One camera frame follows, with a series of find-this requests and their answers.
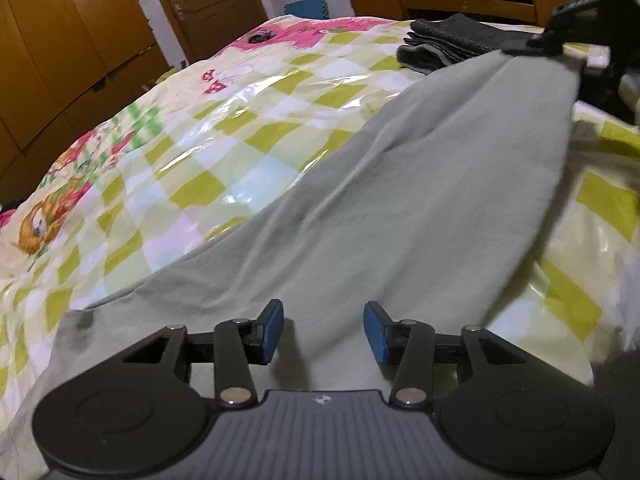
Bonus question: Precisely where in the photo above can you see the brown wooden wardrobe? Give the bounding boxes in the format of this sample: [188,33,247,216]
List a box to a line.
[0,0,171,206]

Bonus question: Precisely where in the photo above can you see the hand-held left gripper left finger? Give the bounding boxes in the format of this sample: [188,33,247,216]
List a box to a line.
[100,299,285,407]

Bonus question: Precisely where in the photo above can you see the brown wooden door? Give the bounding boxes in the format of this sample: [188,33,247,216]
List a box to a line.
[142,0,268,63]

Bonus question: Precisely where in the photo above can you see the grey-green pants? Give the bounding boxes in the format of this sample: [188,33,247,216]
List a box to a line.
[10,50,596,480]

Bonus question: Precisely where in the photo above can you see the blue foam mat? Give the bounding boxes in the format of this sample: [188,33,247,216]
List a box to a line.
[283,0,328,18]

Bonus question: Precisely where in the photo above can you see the cartoon printed checkered quilt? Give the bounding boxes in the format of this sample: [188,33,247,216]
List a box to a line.
[0,15,640,436]

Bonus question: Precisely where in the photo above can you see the dark grey folded pants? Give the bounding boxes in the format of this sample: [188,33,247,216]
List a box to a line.
[396,14,543,77]

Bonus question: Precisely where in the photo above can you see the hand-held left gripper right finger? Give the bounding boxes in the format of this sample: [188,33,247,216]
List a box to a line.
[363,301,551,407]

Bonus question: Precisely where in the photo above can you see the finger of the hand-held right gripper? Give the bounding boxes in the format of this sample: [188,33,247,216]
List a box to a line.
[500,0,640,58]
[577,62,640,128]

